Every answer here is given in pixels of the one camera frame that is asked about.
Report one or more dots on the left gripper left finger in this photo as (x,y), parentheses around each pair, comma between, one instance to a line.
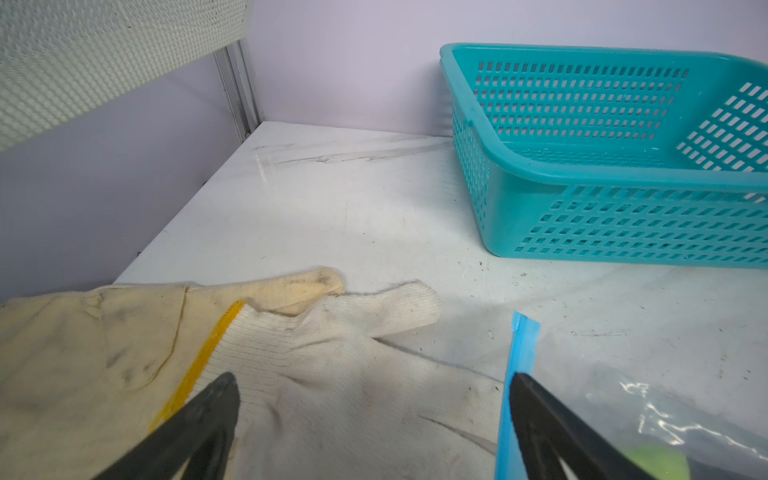
(195,442)

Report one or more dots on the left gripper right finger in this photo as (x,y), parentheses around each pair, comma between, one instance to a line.
(551,437)

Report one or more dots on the clear zip bag blue zipper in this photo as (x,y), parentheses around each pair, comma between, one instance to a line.
(698,387)

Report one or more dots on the teal plastic basket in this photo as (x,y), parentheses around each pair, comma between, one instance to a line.
(613,155)

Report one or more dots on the beige cloth under glove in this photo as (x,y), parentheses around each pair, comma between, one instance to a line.
(85,375)

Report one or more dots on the white mesh two-tier shelf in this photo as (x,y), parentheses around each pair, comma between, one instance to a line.
(62,59)

